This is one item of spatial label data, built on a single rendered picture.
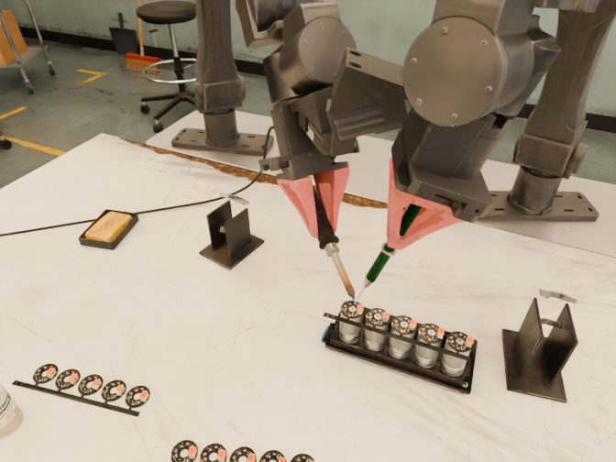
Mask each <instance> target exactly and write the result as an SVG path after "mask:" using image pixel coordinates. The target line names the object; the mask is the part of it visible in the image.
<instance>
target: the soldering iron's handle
mask: <svg viewBox="0 0 616 462"><path fill-rule="evenodd" d="M313 196H314V203H315V212H316V219H317V230H318V238H317V239H318V241H319V248H320V249H325V245H327V244H328V243H331V242H336V243H338V242H339V238H338V236H336V234H335V232H334V230H333V228H332V227H331V224H330V222H329V221H328V218H327V216H326V213H325V209H324V208H323V205H322V203H321V201H320V199H319V197H318V195H317V192H316V190H315V188H314V187H313Z"/></svg>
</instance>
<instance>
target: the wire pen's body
mask: <svg viewBox="0 0 616 462"><path fill-rule="evenodd" d="M421 209H422V206H418V205H415V204H412V203H409V204H408V205H407V207H405V209H404V210H403V213H402V218H401V229H400V236H404V235H405V234H406V232H407V231H408V229H409V228H410V226H411V224H412V223H413V221H414V219H415V218H416V216H417V215H418V214H419V212H420V211H421ZM380 248H381V252H380V253H379V255H378V256H377V258H376V260H375V261H374V263H373V264H372V266H371V268H370V269H369V271H368V273H367V275H366V278H367V280H368V281H371V282H374V281H375V280H376V279H377V278H378V276H379V275H380V273H381V271H382V270H383V268H384V267H385V265H386V263H387V262H388V260H389V259H390V257H391V256H394V255H395V254H396V253H397V249H395V248H392V247H388V245H387V242H386V243H383V244H382V245H381V246H380Z"/></svg>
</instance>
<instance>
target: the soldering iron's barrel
mask: <svg viewBox="0 0 616 462"><path fill-rule="evenodd" d="M324 249H325V251H326V254H327V257H332V259H333V262H334V263H335V266H336V269H337V271H338V273H339V276H340V278H341V280H342V282H343V284H344V286H345V289H346V292H347V294H348V296H351V295H353V294H355V291H354V289H353V286H352V285H351V282H350V280H349V278H348V276H347V273H346V271H345V269H344V266H343V264H342V262H341V260H340V257H339V256H338V253H339V251H340V250H339V248H338V246H337V244H336V242H331V243H328V244H327V245H325V246H324Z"/></svg>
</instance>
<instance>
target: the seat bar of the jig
mask: <svg viewBox="0 0 616 462"><path fill-rule="evenodd" d="M339 327H340V322H339V321H338V322H337V324H336V327H335V330H334V332H333V334H332V336H331V338H330V345H333V346H336V347H341V348H343V349H346V350H349V351H352V352H355V353H358V354H360V355H363V356H366V357H369V358H374V359H376V360H379V361H382V362H386V363H389V364H392V365H394V366H397V367H400V368H403V369H408V370H410V371H413V372H416V373H419V374H422V375H425V376H427V377H430V378H433V379H436V380H441V381H443V382H446V383H450V384H453V385H456V386H458V387H461V388H462V387H463V384H464V381H465V382H468V378H469V373H470V366H471V360H470V361H467V362H466V365H465V367H464V370H463V372H462V374H461V375H459V376H456V377H452V376H448V375H446V374H445V373H444V372H443V371H442V370H441V369H440V367H439V362H440V359H441V356H442V354H443V353H440V352H439V353H438V357H437V360H436V363H435V365H434V366H432V367H430V368H423V367H421V366H419V365H418V364H416V363H415V361H414V360H413V352H414V349H415V345H414V344H412V349H411V353H410V355H409V356H408V357H407V358H405V359H397V358H395V357H392V356H391V355H390V354H389V352H388V344H389V339H390V337H389V336H387V337H386V342H385V347H384V348H382V349H381V350H379V351H372V350H369V349H367V348H366V347H365V346H364V344H363V337H364V331H365V329H363V328H362V330H361V337H360V339H359V340H358V341H357V342H356V343H347V342H345V341H343V340H342V339H341V338H340V336H339Z"/></svg>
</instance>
